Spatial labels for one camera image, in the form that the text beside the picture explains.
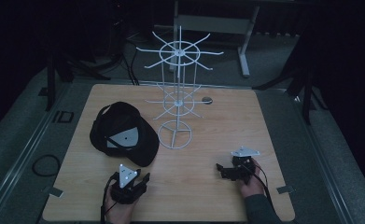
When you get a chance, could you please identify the white metal desk frame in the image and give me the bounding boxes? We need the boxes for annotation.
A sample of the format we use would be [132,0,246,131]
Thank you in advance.
[169,0,261,78]

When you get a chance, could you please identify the black baseball cap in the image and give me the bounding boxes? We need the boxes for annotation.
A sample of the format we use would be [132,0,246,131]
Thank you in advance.
[89,101,161,168]

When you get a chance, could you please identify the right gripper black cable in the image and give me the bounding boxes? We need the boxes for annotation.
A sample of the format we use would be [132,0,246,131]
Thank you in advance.
[245,162,274,204]

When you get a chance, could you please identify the black tripod stand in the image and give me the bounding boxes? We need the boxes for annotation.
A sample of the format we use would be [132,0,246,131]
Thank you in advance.
[45,51,112,112]
[252,49,329,126]

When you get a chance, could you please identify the black rectangular floor frame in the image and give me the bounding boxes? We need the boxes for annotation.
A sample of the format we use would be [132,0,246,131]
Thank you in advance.
[52,110,75,124]

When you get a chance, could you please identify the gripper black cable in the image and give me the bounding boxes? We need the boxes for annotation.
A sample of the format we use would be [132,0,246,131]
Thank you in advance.
[245,162,274,204]
[100,173,119,224]

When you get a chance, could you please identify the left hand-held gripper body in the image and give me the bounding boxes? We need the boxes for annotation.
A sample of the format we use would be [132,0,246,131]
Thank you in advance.
[109,163,147,205]

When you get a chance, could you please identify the person's right hand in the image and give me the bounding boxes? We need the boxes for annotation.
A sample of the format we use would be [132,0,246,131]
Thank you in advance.
[238,158,266,199]

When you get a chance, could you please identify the black cable loop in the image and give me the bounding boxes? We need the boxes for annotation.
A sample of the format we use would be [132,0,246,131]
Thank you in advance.
[31,154,62,178]

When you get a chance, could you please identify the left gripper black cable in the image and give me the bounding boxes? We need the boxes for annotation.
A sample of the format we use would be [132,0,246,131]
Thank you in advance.
[100,173,119,224]

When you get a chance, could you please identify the black floor cables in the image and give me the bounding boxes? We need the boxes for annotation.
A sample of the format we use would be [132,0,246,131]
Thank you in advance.
[108,31,147,86]

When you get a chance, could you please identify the white wire display rack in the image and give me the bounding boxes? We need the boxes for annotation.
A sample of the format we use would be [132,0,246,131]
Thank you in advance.
[135,25,225,150]

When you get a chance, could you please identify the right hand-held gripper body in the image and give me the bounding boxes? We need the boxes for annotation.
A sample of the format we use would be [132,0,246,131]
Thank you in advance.
[230,146,261,185]

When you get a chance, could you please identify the grey tape strip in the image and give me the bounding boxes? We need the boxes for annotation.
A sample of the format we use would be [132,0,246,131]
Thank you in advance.
[43,186,64,198]
[276,185,296,195]

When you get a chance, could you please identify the person's left hand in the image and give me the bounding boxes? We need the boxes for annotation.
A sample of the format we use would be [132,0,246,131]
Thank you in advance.
[104,185,138,224]

